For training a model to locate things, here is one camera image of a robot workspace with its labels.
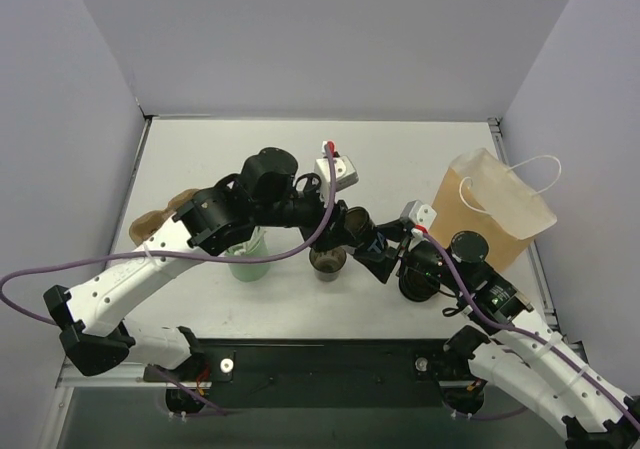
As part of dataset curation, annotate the black takeout coffee cup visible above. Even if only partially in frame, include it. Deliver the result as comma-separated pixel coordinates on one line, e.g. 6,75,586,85
346,207,388,253

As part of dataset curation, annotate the black cup lid stack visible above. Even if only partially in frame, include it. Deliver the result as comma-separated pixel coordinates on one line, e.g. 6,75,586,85
398,256,441,303

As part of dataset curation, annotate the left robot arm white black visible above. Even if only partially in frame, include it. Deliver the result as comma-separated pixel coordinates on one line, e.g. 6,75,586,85
44,142,358,380

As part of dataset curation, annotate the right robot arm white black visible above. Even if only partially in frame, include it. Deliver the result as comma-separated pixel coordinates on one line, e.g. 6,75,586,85
347,219,639,448

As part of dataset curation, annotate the brown paper takeout bag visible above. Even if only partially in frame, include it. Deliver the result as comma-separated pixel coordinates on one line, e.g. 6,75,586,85
429,148,562,272

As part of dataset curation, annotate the white wrapped straw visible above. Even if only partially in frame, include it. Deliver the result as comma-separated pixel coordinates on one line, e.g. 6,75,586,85
231,227,265,256

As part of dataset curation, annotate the green straw holder cup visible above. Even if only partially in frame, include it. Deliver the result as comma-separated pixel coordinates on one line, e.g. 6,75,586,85
225,228,270,283

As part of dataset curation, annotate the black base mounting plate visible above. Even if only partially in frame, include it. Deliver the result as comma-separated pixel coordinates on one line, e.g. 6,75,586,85
143,338,504,410

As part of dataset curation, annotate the brown cardboard cup carrier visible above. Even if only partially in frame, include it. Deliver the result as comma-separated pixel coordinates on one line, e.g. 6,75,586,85
128,188,198,246

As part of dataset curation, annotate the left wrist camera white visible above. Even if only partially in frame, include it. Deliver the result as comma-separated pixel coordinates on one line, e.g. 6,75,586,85
313,140,359,202

